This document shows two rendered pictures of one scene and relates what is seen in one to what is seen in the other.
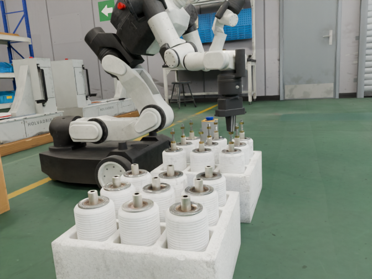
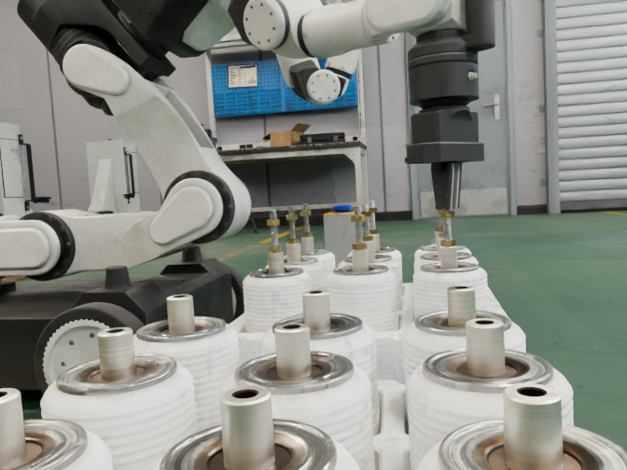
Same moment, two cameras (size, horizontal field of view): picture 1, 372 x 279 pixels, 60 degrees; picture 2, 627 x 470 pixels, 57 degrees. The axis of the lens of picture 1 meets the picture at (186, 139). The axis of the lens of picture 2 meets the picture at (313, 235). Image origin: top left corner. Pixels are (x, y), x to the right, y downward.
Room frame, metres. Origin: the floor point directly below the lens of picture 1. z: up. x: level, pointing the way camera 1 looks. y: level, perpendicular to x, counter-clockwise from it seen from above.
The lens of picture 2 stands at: (0.46, 0.13, 0.37)
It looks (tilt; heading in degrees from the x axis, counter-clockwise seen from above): 5 degrees down; 351
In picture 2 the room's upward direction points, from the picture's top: 3 degrees counter-clockwise
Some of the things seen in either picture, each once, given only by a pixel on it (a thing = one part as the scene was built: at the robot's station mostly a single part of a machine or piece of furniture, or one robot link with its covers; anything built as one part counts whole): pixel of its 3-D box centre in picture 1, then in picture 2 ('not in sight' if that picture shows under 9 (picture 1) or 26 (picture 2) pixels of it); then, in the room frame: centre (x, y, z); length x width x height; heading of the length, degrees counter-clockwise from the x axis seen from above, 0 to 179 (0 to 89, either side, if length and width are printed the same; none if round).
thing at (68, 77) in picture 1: (98, 88); (54, 189); (4.43, 1.15, 0.45); 1.51 x 0.57 x 0.74; 160
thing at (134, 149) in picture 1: (101, 144); (56, 284); (1.78, 0.48, 0.19); 0.64 x 0.52 x 0.33; 70
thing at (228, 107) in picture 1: (230, 98); (445, 116); (1.18, -0.17, 0.45); 0.13 x 0.10 x 0.12; 119
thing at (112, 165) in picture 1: (115, 176); (96, 364); (1.45, 0.34, 0.10); 0.20 x 0.05 x 0.20; 70
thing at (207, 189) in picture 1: (199, 190); (485, 369); (0.78, -0.03, 0.25); 0.08 x 0.08 x 0.01
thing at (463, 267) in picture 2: (231, 151); (449, 268); (1.18, -0.17, 0.25); 0.08 x 0.08 x 0.01
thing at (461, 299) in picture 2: (208, 171); (461, 308); (0.90, -0.06, 0.26); 0.02 x 0.02 x 0.03
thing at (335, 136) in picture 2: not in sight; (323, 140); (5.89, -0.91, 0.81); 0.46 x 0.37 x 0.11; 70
